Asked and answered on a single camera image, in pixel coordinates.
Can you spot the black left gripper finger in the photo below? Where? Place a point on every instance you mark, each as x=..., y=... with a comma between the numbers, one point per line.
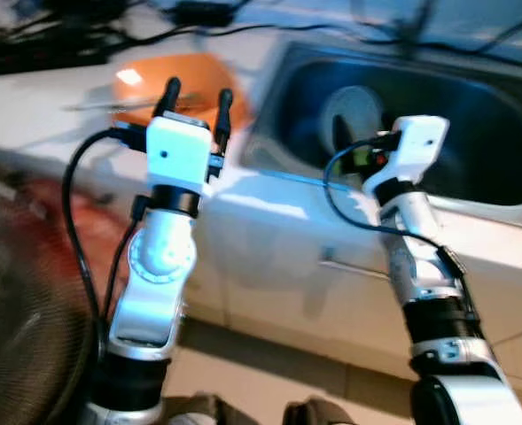
x=224, y=115
x=167, y=96

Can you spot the orange plastic bowl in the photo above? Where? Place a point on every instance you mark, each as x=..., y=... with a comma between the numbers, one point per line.
x=185, y=75

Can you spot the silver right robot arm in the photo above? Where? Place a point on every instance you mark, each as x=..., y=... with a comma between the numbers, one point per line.
x=438, y=310

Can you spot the black power adapter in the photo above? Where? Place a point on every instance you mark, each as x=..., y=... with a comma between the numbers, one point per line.
x=198, y=12

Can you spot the stainless steel sink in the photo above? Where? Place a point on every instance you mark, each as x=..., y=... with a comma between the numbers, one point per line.
x=473, y=133

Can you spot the black faucet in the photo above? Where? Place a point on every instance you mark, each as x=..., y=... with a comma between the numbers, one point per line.
x=411, y=22

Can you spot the black power strip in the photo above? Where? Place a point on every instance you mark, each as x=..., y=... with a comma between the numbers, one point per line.
x=39, y=57

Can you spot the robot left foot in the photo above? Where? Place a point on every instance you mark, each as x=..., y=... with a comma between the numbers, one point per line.
x=198, y=412

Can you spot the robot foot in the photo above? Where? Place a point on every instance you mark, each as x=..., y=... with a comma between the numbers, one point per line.
x=198, y=412
x=318, y=413

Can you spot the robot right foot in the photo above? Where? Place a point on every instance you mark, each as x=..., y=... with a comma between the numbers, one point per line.
x=318, y=413

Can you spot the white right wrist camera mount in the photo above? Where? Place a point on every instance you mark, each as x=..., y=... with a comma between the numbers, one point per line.
x=416, y=150

